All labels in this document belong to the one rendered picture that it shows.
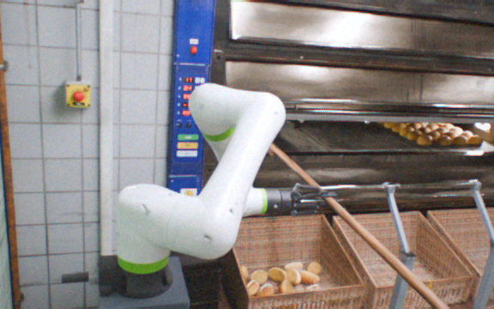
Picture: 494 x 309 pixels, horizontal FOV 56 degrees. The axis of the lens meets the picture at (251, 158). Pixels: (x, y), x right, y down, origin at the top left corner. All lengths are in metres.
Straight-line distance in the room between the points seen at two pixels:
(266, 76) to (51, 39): 0.90
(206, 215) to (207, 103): 0.40
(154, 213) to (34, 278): 1.39
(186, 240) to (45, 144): 1.18
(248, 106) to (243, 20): 0.85
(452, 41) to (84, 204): 1.93
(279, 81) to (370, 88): 0.48
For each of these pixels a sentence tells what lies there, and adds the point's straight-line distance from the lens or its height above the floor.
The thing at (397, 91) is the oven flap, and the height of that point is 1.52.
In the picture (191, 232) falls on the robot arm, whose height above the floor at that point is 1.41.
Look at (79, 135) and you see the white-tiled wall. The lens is 2.09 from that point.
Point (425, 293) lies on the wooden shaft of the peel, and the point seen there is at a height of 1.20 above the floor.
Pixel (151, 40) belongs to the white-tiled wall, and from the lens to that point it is 2.01.
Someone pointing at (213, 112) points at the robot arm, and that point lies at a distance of 1.32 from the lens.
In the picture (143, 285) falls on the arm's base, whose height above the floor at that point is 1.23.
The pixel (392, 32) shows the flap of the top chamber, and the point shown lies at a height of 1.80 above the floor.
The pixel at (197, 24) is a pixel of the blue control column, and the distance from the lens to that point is 2.00.
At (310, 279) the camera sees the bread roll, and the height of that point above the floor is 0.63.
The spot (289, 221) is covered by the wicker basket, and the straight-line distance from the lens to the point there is 2.43.
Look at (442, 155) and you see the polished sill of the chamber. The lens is 2.79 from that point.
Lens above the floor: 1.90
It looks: 19 degrees down
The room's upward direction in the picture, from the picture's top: 6 degrees clockwise
